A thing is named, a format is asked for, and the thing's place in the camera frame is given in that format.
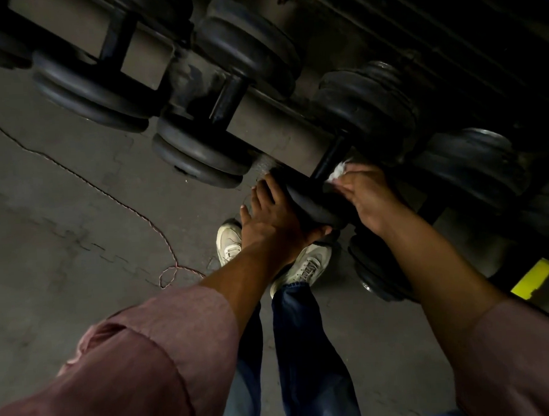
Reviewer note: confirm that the person's right hand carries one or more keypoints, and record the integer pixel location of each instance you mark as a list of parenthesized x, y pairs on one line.
[(370, 196)]

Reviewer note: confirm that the person's left hand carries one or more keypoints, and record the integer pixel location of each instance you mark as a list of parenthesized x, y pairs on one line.
[(275, 228)]

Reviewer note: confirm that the white cleaning cloth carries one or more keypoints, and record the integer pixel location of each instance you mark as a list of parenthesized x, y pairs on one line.
[(337, 170)]

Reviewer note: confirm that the black yellow dumbbell rack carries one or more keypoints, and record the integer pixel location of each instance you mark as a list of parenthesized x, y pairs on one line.
[(279, 132)]

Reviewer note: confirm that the row of ribbed plate dumbbells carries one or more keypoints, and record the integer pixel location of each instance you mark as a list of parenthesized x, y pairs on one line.
[(474, 167)]

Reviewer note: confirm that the person's right forearm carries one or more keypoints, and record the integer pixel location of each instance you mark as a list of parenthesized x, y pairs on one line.
[(492, 341)]

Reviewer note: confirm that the person's left forearm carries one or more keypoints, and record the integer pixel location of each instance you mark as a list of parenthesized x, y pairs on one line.
[(127, 369)]

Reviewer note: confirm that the person's white shoe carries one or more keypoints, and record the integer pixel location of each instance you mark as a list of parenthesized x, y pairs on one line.
[(229, 240), (307, 266)]

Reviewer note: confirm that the person's blue jeans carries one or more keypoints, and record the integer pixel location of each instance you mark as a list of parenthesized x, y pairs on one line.
[(310, 364)]

